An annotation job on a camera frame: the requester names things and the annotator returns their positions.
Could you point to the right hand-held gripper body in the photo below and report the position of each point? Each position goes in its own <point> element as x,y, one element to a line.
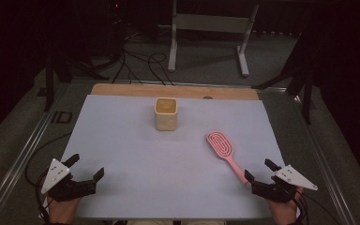
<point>278,189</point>

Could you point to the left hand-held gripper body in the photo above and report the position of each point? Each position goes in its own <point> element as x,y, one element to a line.
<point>70,189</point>

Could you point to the pink hairbrush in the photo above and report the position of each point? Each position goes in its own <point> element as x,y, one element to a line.
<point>220,144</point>

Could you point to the beige square cup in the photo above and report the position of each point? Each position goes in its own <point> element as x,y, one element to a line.
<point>166,120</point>

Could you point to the person's left hand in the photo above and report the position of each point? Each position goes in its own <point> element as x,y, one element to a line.
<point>62,211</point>

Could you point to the person's right hand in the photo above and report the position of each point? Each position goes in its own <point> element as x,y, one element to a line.
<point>283,213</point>

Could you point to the white table cover sheet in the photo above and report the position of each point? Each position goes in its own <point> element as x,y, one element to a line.
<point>168,168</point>

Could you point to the black metal stand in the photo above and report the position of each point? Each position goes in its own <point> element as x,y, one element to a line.
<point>49,89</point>
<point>307,100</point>

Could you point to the dark equipment with red light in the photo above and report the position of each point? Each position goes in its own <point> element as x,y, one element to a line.
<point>116,5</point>

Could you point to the aluminium floor rail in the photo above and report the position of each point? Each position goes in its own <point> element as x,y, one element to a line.
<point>325,175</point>
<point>18,160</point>

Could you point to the white metal stand frame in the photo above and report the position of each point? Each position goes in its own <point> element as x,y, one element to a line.
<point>212,23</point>

